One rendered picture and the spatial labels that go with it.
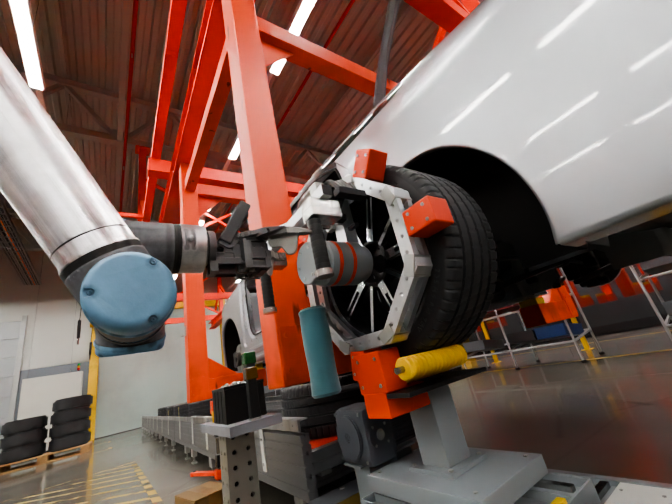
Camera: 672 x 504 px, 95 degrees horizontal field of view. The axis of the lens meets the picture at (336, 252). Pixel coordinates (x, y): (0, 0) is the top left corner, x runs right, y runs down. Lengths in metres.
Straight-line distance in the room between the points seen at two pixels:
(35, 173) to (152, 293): 0.18
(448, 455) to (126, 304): 0.89
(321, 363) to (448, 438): 0.41
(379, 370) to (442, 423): 0.25
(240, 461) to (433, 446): 0.66
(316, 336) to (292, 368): 0.32
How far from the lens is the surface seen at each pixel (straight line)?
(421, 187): 0.91
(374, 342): 0.91
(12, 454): 9.04
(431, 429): 1.06
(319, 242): 0.73
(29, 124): 0.52
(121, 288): 0.41
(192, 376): 3.11
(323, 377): 0.96
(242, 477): 1.35
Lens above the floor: 0.55
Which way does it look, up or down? 20 degrees up
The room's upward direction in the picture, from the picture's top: 13 degrees counter-clockwise
